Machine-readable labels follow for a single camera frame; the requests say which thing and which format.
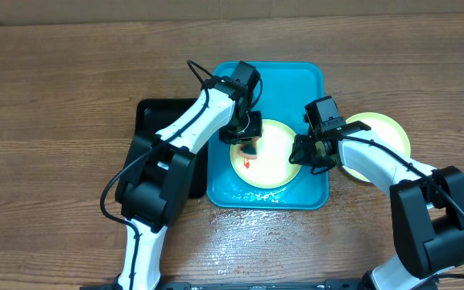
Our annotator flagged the green and red sponge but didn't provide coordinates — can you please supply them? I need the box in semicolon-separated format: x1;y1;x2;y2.
238;137;259;160

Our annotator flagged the yellow plate top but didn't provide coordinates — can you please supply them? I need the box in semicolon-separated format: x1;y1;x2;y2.
230;119;300;189

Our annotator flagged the yellow plate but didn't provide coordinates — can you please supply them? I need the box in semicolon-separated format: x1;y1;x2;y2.
230;119;300;189
338;111;412;183

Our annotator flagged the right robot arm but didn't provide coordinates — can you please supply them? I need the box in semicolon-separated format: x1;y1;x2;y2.
288;96;464;289

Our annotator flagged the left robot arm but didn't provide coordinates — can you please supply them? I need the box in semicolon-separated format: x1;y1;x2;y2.
106;61;263;289

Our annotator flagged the teal plastic tray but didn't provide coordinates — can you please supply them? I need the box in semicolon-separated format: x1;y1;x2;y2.
207;62;329;210

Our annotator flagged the black rectangular tray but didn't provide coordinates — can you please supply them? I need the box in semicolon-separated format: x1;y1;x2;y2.
134;98;209;199

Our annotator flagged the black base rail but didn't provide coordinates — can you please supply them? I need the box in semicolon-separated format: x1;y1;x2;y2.
79;277;366;290

